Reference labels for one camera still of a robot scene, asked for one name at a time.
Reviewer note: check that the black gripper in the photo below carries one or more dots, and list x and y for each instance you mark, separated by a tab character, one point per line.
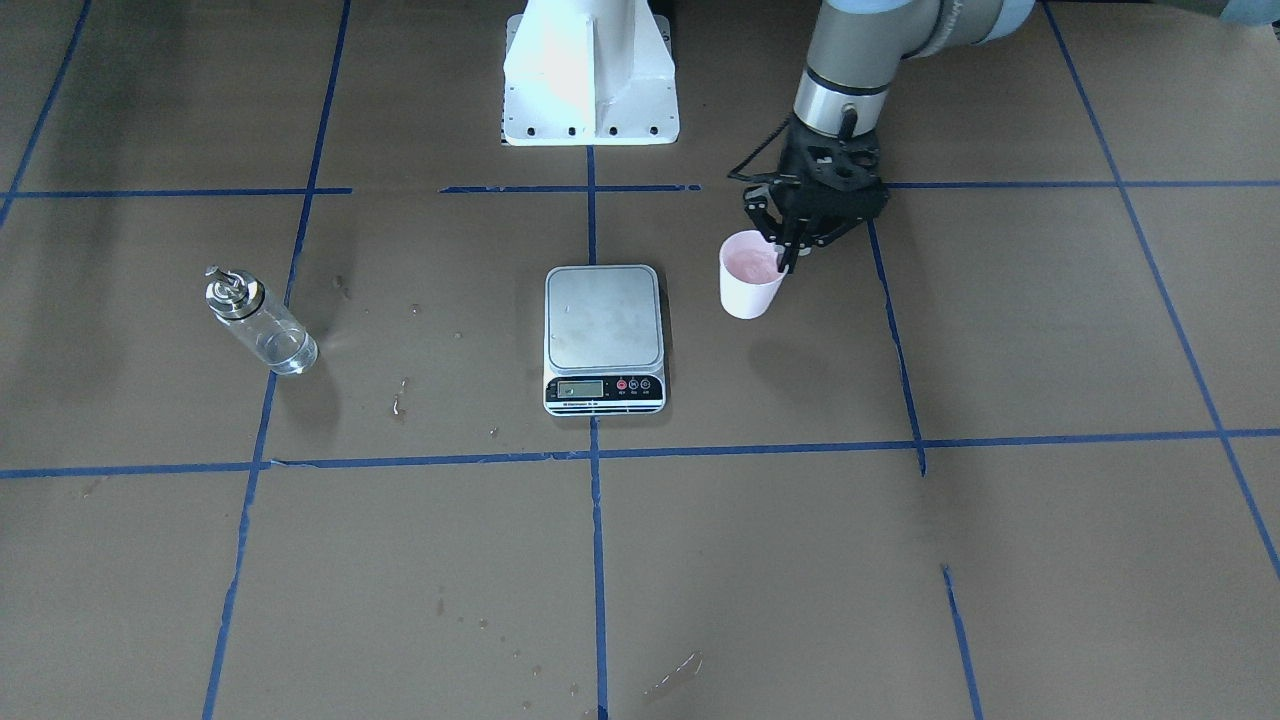
764	207

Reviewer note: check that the pink paper cup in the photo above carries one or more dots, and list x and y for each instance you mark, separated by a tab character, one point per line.
749	275

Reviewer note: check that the clear glass sauce bottle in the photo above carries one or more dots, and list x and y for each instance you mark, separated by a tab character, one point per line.
259	320

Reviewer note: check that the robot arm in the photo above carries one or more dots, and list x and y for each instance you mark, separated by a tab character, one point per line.
857	47

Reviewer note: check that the silver kitchen scale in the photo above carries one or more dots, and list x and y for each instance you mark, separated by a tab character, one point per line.
603	341

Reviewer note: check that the brown paper table cover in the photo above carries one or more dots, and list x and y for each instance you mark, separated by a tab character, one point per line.
1008	453

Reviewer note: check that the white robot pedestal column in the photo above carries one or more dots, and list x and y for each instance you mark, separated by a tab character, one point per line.
589	73

